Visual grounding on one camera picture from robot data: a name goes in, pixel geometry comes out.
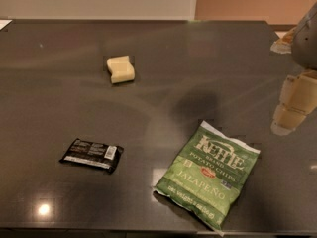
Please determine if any white paper sheet corner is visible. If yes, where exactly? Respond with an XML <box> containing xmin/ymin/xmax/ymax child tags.
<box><xmin>0</xmin><ymin>20</ymin><xmax>12</xmax><ymax>31</ymax></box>

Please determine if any green jalapeno chip bag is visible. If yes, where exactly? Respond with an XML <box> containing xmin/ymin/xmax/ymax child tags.
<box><xmin>155</xmin><ymin>122</ymin><xmax>260</xmax><ymax>233</ymax></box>

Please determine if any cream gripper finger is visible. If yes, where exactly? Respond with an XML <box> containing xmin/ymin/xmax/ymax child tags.
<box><xmin>270</xmin><ymin>28</ymin><xmax>295</xmax><ymax>54</ymax></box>
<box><xmin>271</xmin><ymin>70</ymin><xmax>317</xmax><ymax>136</ymax></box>

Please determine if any black snack bar wrapper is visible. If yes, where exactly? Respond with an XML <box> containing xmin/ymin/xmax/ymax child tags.
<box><xmin>59</xmin><ymin>138</ymin><xmax>124</xmax><ymax>174</ymax></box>

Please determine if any pale yellow sponge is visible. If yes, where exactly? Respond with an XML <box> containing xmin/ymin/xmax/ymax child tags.
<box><xmin>107</xmin><ymin>56</ymin><xmax>135</xmax><ymax>84</ymax></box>

